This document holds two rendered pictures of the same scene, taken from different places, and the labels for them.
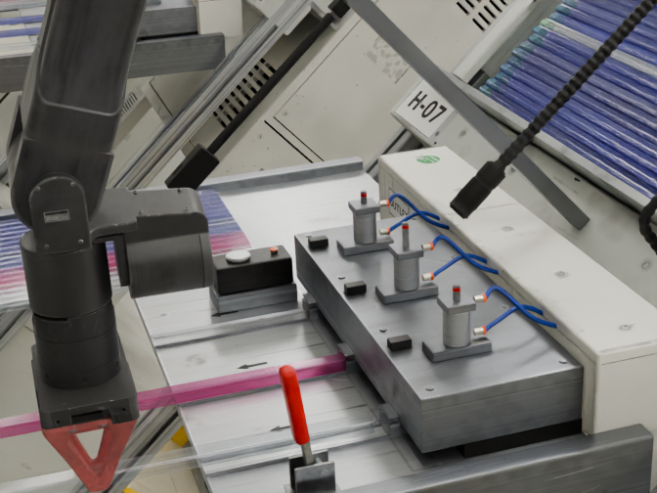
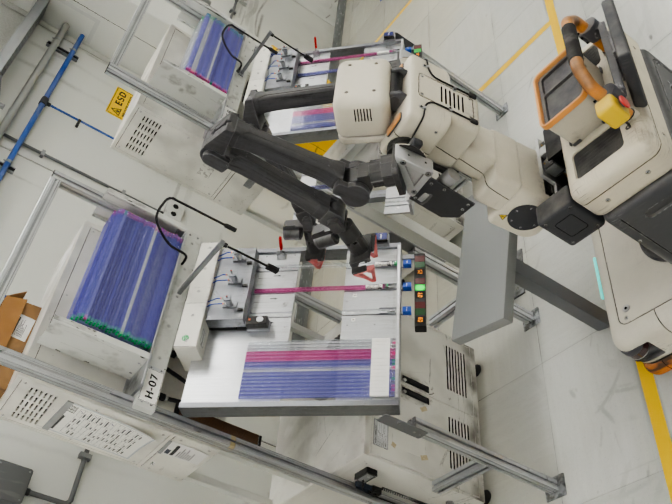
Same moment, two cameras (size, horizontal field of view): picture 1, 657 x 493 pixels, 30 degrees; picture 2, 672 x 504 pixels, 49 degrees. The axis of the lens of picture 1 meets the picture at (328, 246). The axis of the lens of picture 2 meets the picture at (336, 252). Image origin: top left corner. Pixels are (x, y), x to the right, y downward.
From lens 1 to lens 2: 3.02 m
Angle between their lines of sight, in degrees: 106
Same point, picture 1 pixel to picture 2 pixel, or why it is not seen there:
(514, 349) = (229, 256)
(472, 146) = (163, 349)
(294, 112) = not seen: outside the picture
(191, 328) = (280, 316)
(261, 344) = (267, 306)
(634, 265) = (185, 272)
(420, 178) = (196, 325)
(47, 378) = not seen: hidden behind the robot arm
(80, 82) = not seen: hidden behind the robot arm
